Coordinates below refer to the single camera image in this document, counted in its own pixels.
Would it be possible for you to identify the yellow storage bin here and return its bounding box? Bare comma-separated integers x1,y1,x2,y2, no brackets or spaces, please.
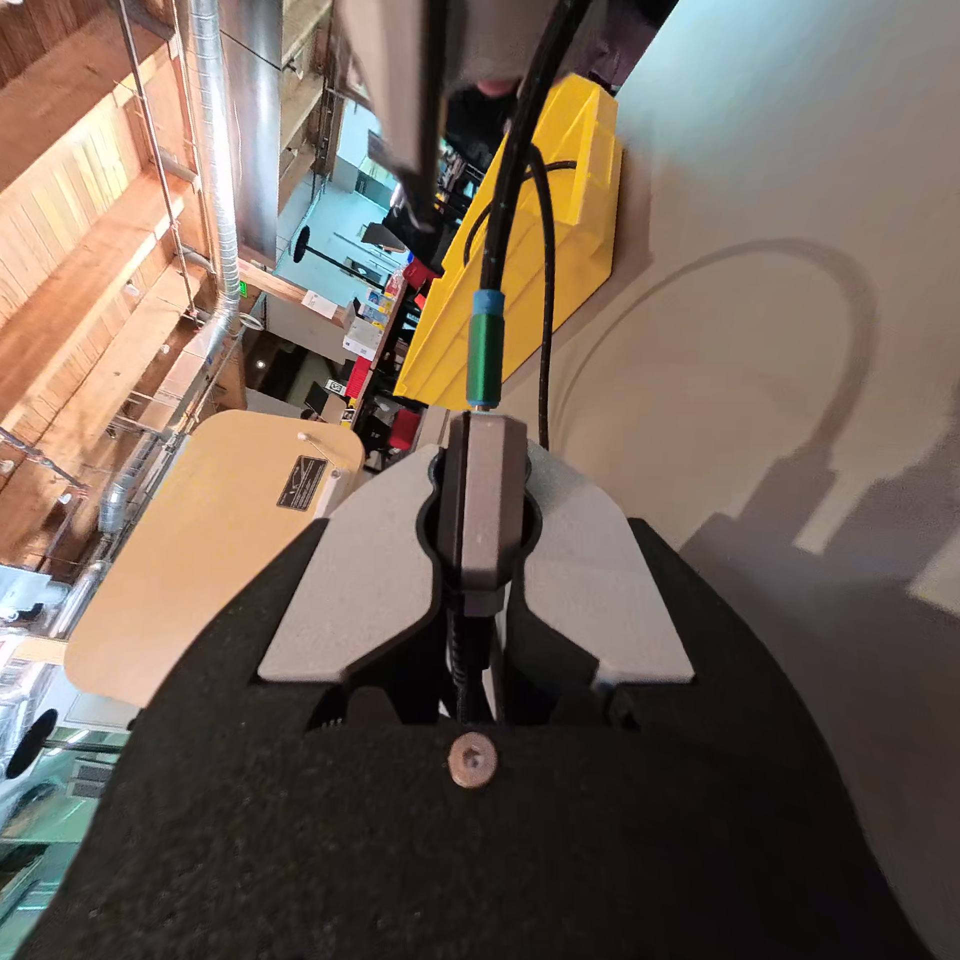
393,72,624,399

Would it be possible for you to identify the black braided HDMI cable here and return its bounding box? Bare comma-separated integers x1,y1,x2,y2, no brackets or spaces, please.
461,0,595,451

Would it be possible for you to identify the grey HDMI adapter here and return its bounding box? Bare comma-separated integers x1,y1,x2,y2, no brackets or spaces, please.
438,411,530,725

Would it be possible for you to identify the silver ventilation duct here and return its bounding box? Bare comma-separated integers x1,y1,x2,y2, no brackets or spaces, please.
97,0,245,530

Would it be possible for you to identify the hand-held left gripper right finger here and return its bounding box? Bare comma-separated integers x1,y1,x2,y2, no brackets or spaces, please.
501,438,695,725

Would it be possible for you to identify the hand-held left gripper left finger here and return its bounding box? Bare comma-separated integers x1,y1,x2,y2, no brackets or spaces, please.
257,444,453,725

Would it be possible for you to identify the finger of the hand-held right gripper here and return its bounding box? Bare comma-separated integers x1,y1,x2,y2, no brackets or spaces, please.
446,0,556,95
333,0,445,232

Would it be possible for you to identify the wooden laptop stand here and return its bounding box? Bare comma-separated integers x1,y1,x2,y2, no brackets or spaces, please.
63,408,366,708

